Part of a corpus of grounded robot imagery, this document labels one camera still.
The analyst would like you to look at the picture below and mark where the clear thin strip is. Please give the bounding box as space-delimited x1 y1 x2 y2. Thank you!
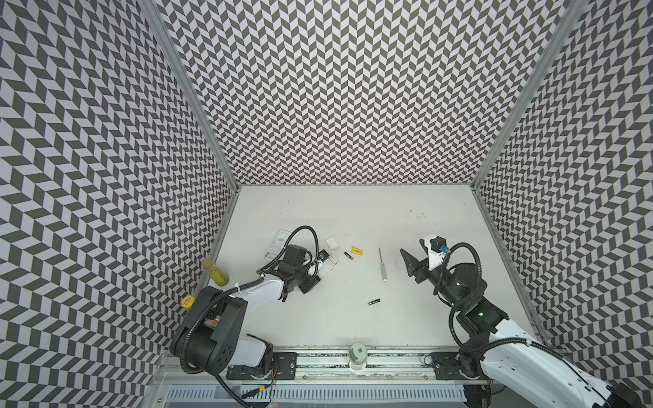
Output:
378 248 389 283

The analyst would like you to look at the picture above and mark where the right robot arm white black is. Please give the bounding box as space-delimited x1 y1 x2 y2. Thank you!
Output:
400 236 643 407

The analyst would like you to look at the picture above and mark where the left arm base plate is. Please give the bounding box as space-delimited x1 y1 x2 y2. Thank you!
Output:
226 352 299 382

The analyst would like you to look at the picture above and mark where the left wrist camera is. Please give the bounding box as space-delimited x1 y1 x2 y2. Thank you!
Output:
316 249 331 267

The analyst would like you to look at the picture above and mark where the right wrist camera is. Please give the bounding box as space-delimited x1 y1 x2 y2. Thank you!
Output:
419 235 449 271

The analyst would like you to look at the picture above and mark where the white remote control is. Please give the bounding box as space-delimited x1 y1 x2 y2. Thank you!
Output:
265 229 292 260
317 254 339 280

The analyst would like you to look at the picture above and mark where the yellow-green bottle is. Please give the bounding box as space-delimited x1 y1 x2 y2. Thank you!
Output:
202 258 229 287

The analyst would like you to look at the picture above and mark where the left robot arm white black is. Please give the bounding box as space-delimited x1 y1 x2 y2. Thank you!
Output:
170 225 321 377

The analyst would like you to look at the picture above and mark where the red jar yellow lid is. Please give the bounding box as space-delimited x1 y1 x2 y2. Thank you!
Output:
181 295 196 310

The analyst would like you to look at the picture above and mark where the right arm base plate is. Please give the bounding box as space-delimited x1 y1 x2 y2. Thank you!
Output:
424 351 490 381

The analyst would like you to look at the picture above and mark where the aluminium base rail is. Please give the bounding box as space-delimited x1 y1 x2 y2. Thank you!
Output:
157 346 577 386

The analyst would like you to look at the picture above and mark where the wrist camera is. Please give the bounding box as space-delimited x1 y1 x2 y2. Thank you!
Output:
316 249 331 267
419 235 449 271

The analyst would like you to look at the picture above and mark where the white green cylinder on rail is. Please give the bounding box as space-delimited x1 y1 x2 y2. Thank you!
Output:
348 342 368 372

